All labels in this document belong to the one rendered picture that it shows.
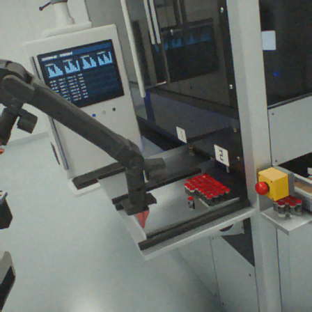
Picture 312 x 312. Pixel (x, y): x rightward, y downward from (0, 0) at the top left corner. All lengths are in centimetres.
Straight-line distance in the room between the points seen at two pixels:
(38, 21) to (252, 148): 563
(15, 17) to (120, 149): 557
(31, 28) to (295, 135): 564
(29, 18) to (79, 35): 458
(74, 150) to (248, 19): 122
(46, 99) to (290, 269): 103
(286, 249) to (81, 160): 116
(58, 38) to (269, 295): 149
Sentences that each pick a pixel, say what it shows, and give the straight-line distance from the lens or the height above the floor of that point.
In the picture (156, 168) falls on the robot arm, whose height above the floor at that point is 110.
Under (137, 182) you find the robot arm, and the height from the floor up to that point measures 108.
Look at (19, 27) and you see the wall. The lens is 636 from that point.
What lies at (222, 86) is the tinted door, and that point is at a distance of 110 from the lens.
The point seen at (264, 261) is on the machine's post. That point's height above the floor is 67.
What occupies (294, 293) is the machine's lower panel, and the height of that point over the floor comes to 45.
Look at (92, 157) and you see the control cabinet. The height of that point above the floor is 88.
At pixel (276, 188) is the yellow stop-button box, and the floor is 100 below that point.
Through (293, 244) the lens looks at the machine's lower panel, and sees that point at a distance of 132.
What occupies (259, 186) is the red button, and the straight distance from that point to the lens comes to 100.
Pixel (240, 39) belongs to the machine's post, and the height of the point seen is 142.
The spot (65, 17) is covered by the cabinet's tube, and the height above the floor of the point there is 162.
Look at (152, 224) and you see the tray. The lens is 113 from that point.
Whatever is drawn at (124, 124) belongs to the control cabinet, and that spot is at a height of 101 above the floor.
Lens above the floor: 149
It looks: 21 degrees down
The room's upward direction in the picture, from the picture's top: 12 degrees counter-clockwise
